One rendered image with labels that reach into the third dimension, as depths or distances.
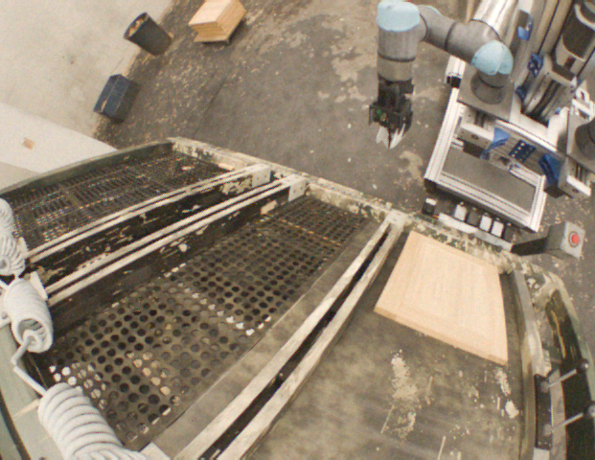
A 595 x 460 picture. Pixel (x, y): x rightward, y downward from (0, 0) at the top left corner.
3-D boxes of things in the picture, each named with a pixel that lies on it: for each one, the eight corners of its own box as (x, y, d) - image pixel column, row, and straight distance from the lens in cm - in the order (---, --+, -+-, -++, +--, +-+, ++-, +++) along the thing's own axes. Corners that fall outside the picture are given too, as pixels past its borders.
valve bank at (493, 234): (510, 232, 152) (529, 225, 131) (501, 259, 150) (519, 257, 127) (423, 195, 145) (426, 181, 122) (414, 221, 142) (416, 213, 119)
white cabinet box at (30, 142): (121, 151, 412) (-8, 101, 362) (105, 191, 418) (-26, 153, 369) (105, 144, 466) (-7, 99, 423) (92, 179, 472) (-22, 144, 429)
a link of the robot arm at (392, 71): (383, 45, 63) (422, 55, 61) (383, 64, 64) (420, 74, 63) (371, 57, 56) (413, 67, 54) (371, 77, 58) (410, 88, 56)
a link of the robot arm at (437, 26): (455, 47, 69) (438, 57, 60) (412, 28, 73) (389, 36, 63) (463, 17, 67) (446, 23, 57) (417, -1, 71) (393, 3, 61)
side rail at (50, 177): (171, 158, 180) (171, 141, 177) (-3, 220, 149) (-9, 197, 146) (164, 156, 186) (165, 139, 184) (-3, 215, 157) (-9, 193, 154)
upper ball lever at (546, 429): (542, 428, 70) (598, 402, 69) (542, 444, 68) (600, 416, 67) (538, 422, 67) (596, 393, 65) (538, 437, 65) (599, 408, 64)
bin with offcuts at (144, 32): (180, 33, 470) (152, 9, 446) (162, 58, 452) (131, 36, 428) (163, 34, 513) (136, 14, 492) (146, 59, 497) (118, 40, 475)
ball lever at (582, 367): (540, 387, 76) (588, 360, 75) (541, 400, 74) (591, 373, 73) (537, 379, 74) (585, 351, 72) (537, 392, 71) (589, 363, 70)
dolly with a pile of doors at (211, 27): (252, 16, 378) (236, -5, 358) (231, 47, 353) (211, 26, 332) (218, 19, 421) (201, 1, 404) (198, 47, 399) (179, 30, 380)
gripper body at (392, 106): (366, 126, 63) (368, 79, 57) (380, 108, 70) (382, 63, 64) (400, 138, 62) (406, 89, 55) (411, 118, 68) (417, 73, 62)
